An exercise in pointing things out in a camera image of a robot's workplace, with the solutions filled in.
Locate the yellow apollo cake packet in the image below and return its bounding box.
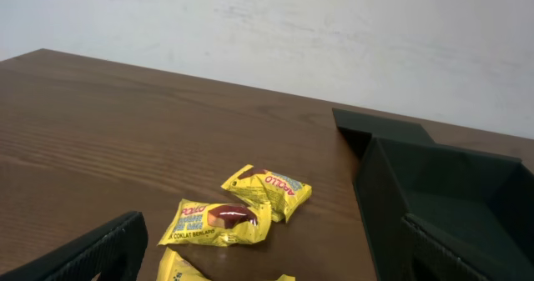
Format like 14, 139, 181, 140
159, 199, 272, 247
221, 164, 312, 223

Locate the yellow orange snack packet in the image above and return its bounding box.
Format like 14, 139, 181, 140
156, 248, 296, 281

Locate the black open gift box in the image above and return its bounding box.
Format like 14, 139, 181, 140
333, 108, 533, 280

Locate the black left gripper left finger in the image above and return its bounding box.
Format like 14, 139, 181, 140
1, 211, 149, 281

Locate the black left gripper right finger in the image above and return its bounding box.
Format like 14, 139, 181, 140
401, 213, 533, 281

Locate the yellow Apollo cake packet far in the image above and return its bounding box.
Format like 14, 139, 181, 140
221, 164, 312, 223

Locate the yellow Apollo cake packet middle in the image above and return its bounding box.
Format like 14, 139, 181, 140
159, 199, 272, 247

